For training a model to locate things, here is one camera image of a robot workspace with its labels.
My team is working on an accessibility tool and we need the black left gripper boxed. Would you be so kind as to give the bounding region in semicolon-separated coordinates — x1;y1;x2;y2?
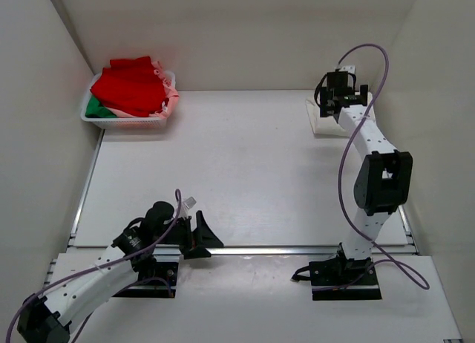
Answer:
157;207;225;258

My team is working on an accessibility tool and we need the white t shirt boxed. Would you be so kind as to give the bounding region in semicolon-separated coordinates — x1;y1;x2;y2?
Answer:
305;97;377;138

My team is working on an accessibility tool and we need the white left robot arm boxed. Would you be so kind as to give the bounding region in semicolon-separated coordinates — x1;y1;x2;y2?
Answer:
16;201;224;342

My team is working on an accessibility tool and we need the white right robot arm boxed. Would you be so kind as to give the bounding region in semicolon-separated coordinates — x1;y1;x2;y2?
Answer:
314;68;413;284

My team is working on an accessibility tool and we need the white plastic laundry basket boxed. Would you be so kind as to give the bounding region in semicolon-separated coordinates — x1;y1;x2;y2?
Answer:
80;72;169;131

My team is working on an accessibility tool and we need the pink t shirt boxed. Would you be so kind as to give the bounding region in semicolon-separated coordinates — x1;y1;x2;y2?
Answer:
106;60;180;118

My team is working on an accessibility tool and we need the green t shirt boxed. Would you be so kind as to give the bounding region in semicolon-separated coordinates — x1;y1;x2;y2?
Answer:
85;96;117;119

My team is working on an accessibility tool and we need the red t shirt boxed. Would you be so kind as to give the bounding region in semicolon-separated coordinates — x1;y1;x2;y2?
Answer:
91;56;166;117

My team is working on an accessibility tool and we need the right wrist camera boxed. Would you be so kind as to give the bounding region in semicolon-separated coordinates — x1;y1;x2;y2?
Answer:
335;65;357;87

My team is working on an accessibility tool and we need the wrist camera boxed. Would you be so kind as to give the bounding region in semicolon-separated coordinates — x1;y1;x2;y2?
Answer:
182;197;197;210
335;65;357;87

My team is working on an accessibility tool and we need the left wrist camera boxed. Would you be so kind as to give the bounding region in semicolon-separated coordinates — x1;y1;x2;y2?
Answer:
182;197;197;210

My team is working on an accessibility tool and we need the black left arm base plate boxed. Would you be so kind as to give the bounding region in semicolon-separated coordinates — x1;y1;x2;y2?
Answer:
114;255;180;299

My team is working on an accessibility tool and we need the aluminium table rail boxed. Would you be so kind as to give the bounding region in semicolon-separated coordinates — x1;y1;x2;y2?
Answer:
66;131;419;256

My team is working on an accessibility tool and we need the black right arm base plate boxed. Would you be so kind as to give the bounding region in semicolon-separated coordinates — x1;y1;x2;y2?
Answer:
291;247;382;301

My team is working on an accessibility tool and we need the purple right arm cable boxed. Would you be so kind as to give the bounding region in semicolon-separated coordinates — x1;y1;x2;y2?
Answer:
333;43;430;290

